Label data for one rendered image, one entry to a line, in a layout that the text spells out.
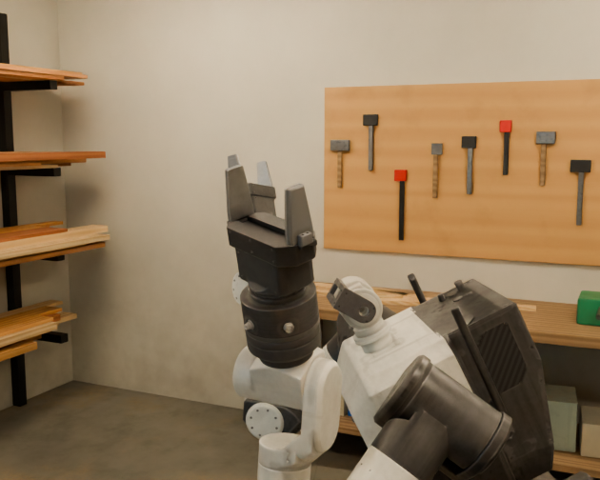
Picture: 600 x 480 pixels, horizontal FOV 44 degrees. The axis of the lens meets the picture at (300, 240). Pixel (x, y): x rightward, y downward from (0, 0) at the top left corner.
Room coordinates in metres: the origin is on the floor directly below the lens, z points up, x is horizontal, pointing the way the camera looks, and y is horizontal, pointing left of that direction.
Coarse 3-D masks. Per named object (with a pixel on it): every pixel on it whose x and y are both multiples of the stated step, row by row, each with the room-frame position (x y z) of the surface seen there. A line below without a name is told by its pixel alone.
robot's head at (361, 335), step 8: (344, 280) 1.21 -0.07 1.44; (352, 280) 1.19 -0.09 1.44; (360, 280) 1.20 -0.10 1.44; (352, 288) 1.17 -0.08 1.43; (360, 288) 1.16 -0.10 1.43; (368, 288) 1.19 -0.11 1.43; (384, 320) 1.19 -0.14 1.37; (376, 328) 1.15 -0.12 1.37; (384, 328) 1.15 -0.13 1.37; (360, 336) 1.16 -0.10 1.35; (368, 336) 1.15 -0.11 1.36; (376, 336) 1.15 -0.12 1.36
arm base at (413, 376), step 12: (420, 360) 0.96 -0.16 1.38; (408, 372) 0.95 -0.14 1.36; (420, 372) 0.94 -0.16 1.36; (396, 384) 1.01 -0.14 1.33; (408, 384) 0.93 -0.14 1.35; (420, 384) 0.93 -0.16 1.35; (396, 396) 0.93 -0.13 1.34; (408, 396) 0.93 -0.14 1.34; (384, 408) 0.95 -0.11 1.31; (396, 408) 0.93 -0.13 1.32; (384, 420) 0.97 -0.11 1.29; (504, 420) 0.92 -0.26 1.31; (504, 432) 0.91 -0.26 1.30; (492, 444) 0.90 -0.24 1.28; (504, 444) 0.91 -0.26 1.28; (480, 456) 0.90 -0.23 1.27; (492, 456) 0.90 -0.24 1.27; (444, 468) 0.96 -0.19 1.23; (456, 468) 0.96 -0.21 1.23; (468, 468) 0.92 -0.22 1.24; (480, 468) 0.90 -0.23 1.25
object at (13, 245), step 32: (0, 32) 4.50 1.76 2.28; (0, 64) 4.01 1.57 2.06; (0, 96) 4.51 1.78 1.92; (0, 128) 4.52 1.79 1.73; (0, 160) 3.85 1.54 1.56; (32, 160) 4.12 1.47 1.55; (64, 160) 4.54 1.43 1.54; (32, 224) 4.59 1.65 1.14; (0, 256) 3.78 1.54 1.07; (32, 256) 4.06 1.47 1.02; (64, 256) 4.40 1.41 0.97; (0, 320) 4.19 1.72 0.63; (32, 320) 4.19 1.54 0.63; (64, 320) 4.52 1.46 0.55; (0, 352) 3.85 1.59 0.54
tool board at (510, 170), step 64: (384, 128) 4.06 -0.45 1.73; (448, 128) 3.92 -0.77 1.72; (512, 128) 3.78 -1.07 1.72; (576, 128) 3.65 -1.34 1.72; (384, 192) 4.06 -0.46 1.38; (448, 192) 3.91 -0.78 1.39; (512, 192) 3.78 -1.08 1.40; (576, 192) 3.65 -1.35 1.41; (512, 256) 3.77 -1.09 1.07; (576, 256) 3.64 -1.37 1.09
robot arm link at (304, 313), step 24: (264, 216) 0.85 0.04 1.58; (240, 240) 0.82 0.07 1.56; (264, 240) 0.79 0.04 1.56; (312, 240) 0.78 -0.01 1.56; (240, 264) 0.84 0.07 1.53; (264, 264) 0.80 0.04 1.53; (288, 264) 0.77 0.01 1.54; (264, 288) 0.81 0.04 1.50; (288, 288) 0.79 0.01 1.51; (312, 288) 0.84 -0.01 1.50; (264, 312) 0.80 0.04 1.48; (288, 312) 0.80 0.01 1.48; (312, 312) 0.82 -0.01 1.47; (264, 336) 0.81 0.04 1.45; (288, 336) 0.81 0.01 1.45
